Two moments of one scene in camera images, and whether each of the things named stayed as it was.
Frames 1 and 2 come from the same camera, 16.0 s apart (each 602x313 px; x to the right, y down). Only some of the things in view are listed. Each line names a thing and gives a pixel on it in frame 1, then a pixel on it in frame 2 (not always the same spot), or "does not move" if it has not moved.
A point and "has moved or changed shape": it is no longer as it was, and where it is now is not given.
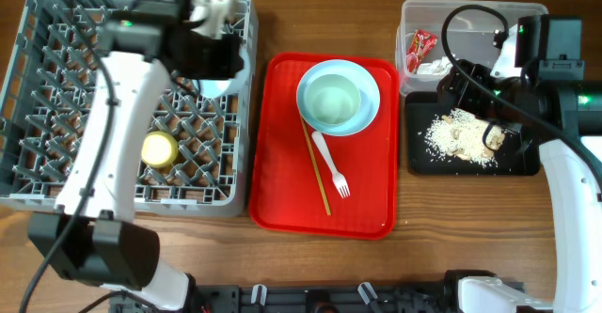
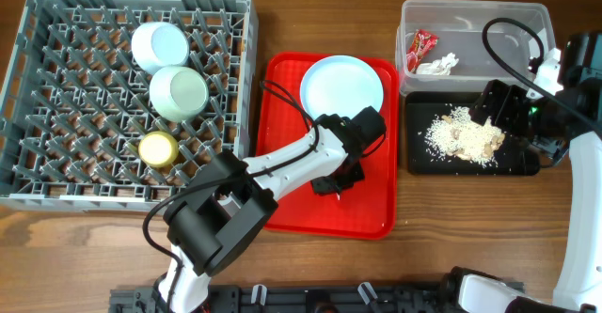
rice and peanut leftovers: [460, 134] does not move
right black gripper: [458, 92] -> [512, 97]
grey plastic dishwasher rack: [198, 159] does not move
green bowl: [332, 100] -> [179, 93]
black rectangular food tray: [421, 111] does not move
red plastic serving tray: [286, 199] does not move
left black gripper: [231, 61] -> [320, 185]
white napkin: [439, 66] does not move
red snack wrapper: [421, 41] does not move
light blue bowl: [213, 87] has moved or changed shape
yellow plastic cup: [159, 148] does not move
